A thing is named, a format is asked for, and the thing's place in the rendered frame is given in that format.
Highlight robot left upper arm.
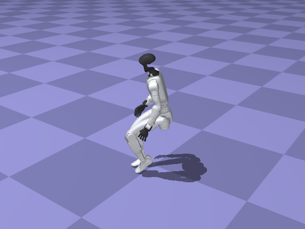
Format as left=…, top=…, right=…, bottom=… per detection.
left=148, top=80, right=162, bottom=112

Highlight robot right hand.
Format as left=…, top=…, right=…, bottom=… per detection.
left=134, top=100, right=148, bottom=117

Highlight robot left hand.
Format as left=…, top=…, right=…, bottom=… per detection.
left=138, top=124, right=152, bottom=141

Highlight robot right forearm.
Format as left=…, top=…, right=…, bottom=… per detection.
left=145, top=95, right=153, bottom=106

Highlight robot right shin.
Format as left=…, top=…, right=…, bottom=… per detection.
left=137, top=136, right=146, bottom=158

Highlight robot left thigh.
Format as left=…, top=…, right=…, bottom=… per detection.
left=126, top=115, right=171, bottom=138

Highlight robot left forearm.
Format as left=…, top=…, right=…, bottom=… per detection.
left=145, top=106, right=159, bottom=130

